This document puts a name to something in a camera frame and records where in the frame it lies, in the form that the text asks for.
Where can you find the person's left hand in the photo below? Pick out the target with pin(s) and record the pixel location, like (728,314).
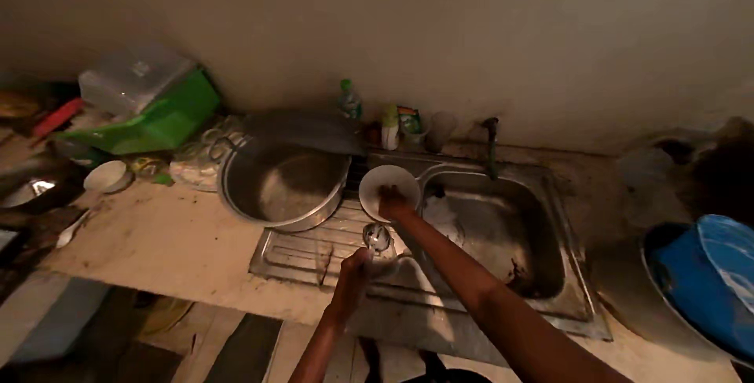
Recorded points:
(353,277)

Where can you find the person's right hand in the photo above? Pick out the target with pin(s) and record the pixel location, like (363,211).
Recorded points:
(397,205)

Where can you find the person's right fingers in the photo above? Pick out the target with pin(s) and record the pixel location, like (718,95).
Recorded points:
(386,193)

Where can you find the person's left fingers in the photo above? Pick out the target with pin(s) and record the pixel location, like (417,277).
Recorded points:
(358,257)

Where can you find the silver metal ladle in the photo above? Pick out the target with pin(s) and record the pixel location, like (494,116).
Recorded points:
(377,239)

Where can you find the person's left forearm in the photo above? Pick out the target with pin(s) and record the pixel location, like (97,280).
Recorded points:
(323,342)

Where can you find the person's right forearm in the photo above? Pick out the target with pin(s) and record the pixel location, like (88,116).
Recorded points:
(495,300)

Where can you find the white round bowl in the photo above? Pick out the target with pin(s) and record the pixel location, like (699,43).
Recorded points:
(372,185)

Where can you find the white bottle with yellow-green cap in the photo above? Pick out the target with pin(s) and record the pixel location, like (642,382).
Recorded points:
(390,129)

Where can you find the translucent small tub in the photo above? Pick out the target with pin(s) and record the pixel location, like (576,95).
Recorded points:
(416,136)

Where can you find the green sachet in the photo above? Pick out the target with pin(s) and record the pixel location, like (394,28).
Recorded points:
(409,119)

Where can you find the clear plastic cup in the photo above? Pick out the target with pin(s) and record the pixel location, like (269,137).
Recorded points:
(440,131)

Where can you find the large silver cooking pot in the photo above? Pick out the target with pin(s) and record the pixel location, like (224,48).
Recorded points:
(294,188)

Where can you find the plastic bottle with green cap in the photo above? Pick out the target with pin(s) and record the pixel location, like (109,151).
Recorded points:
(350,102)

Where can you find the large dark grey lid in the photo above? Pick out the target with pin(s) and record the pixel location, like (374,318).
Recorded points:
(300,126)

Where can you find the dark tap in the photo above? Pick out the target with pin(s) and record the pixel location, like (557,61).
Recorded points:
(491,147)

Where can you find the stainless steel sink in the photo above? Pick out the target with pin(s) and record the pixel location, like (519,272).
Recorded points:
(500,235)

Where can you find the person's legs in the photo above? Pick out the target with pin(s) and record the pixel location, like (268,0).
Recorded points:
(433,362)

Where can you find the person's body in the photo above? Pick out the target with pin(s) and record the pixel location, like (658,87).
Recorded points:
(450,377)

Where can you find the pile of glassware and plates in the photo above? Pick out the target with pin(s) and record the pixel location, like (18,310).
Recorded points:
(197,165)

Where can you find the yellow round object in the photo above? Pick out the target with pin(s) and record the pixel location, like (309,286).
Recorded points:
(165,313)

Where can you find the green plastic basket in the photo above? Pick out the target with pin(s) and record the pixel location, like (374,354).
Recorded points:
(171,121)

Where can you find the large metal basin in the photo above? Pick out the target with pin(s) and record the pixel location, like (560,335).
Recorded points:
(624,294)

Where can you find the small white bowl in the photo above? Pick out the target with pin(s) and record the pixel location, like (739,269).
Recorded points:
(107,177)

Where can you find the translucent plastic container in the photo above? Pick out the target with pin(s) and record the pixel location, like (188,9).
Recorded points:
(135,79)

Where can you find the white plastic spoon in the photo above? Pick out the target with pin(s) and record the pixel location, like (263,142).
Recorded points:
(70,231)

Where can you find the blue plastic basin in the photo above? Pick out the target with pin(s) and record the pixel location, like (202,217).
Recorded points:
(707,271)

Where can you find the dark metal pan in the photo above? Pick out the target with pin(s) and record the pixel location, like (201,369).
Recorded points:
(35,185)

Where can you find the red plastic object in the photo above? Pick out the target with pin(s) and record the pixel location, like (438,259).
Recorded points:
(58,118)

